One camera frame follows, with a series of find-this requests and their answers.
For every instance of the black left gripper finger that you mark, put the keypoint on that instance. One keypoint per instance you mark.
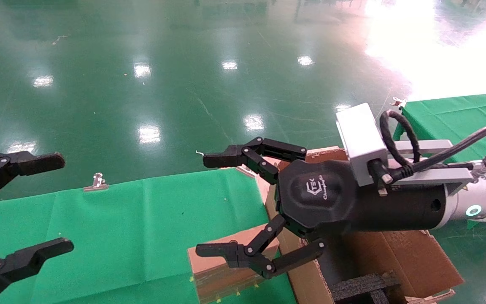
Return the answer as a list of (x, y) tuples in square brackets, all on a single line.
[(36, 253), (36, 161)]

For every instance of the silver camera mount bracket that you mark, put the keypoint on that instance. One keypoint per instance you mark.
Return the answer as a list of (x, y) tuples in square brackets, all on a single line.
[(433, 174)]

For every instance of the large open cardboard carton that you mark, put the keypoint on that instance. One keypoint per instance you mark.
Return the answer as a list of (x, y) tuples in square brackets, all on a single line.
[(411, 257)]

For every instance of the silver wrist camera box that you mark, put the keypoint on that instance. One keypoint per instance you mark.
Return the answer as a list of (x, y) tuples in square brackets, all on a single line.
[(361, 135)]

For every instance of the small brown cardboard box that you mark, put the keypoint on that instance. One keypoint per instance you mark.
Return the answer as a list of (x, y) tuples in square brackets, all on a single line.
[(213, 283)]

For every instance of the large green table cloth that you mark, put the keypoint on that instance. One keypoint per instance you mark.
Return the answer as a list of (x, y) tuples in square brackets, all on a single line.
[(120, 232)]

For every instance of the black foam insert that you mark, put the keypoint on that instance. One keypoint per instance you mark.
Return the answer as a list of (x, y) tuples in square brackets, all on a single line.
[(361, 287)]

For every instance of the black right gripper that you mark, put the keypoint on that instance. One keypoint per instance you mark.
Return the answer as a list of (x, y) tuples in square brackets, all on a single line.
[(319, 198)]

